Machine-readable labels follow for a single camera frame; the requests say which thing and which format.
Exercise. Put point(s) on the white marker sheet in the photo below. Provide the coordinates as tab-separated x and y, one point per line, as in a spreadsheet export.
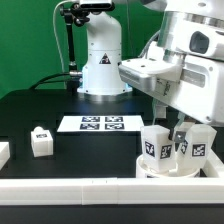
110	123

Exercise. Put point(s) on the black camera on mount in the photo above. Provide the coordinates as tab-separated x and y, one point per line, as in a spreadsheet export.
96	4

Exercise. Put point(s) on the white left barrier block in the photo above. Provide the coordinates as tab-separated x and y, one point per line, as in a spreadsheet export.
4	153

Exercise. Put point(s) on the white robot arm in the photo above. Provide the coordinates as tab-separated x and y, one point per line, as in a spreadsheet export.
189	27

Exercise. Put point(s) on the white front barrier wall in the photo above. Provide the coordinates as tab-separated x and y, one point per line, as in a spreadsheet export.
115	191

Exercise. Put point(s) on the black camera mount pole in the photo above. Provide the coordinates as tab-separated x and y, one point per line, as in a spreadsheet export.
73	15

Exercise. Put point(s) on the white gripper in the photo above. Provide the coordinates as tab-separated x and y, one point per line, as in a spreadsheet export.
195	88

